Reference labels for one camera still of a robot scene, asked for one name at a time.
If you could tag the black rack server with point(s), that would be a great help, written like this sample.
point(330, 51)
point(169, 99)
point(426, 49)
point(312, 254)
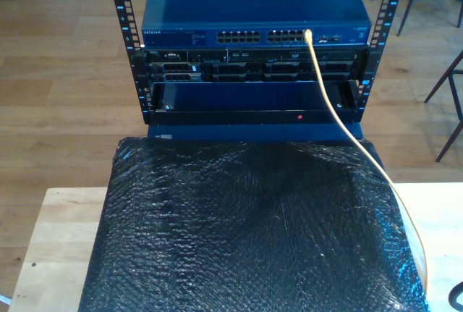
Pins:
point(253, 69)

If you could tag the black bubble mat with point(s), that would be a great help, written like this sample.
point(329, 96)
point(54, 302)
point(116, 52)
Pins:
point(217, 254)

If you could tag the slant-legged chair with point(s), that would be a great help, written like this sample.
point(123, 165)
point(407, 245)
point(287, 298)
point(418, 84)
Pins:
point(456, 95)

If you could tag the blue rack base plate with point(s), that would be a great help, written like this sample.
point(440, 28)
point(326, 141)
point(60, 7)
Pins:
point(253, 132)

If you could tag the blue network switch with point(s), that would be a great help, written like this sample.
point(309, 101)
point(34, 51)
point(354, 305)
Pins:
point(253, 0)

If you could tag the black perforated rack post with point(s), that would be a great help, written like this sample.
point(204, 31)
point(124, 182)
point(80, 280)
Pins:
point(388, 0)
point(124, 19)

